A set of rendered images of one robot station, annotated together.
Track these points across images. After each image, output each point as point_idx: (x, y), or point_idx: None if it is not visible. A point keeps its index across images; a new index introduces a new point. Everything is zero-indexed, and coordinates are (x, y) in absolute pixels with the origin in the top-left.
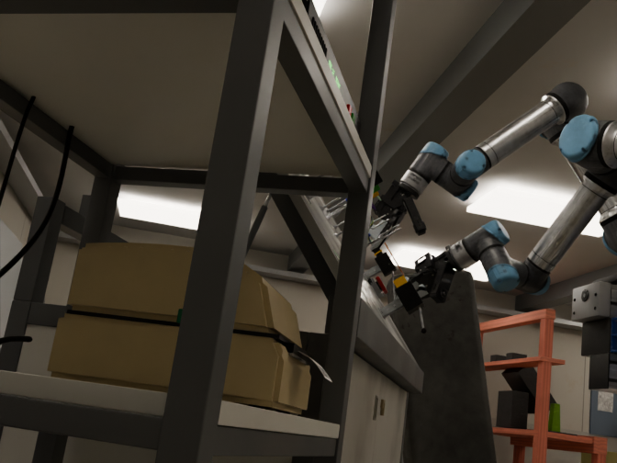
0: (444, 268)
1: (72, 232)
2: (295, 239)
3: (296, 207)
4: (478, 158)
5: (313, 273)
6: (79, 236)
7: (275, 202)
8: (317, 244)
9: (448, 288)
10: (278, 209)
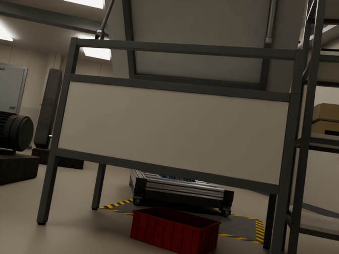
0: None
1: (278, 58)
2: (267, 78)
3: (291, 78)
4: None
5: (265, 90)
6: (272, 58)
7: (269, 64)
8: (289, 90)
9: None
10: (268, 67)
